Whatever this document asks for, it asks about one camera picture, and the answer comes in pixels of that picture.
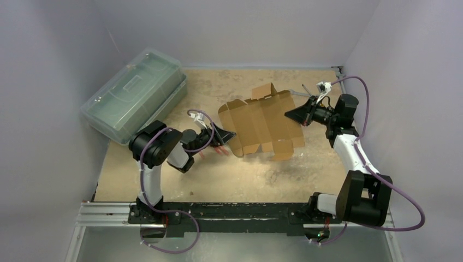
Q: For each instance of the aluminium frame rail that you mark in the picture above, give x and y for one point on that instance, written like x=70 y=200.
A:
x=102 y=233

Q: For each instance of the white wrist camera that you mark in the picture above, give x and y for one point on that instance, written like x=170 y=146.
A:
x=324 y=88
x=198 y=119

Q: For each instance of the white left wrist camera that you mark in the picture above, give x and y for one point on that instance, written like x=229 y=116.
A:
x=198 y=119

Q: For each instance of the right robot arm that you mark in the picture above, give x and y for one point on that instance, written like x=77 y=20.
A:
x=363 y=199

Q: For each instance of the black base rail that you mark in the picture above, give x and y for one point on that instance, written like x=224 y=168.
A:
x=178 y=218

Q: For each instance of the silver wrench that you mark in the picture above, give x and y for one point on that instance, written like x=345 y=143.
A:
x=295 y=93

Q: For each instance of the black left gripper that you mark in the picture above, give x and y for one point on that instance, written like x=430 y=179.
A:
x=220 y=136

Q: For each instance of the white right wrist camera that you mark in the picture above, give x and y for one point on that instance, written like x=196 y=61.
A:
x=324 y=88

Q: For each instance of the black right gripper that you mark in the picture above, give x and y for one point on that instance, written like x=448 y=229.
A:
x=310 y=112

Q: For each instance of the brown cardboard box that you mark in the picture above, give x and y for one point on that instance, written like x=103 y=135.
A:
x=260 y=124

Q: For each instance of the clear plastic storage box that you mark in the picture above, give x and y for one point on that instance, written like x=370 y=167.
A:
x=144 y=90

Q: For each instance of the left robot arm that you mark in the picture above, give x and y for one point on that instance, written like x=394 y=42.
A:
x=157 y=143

